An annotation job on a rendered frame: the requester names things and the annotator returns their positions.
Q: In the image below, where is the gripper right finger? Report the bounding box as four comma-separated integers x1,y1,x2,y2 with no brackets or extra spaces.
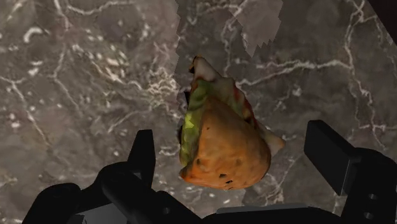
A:
303,120,397,224

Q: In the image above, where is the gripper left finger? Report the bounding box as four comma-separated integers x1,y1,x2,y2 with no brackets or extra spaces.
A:
22,129,202,224

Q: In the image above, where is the orange taco with green filling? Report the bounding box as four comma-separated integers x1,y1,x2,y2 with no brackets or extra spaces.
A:
178,55,286,191

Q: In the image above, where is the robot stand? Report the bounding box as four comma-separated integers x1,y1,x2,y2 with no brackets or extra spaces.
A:
366,0,397,46

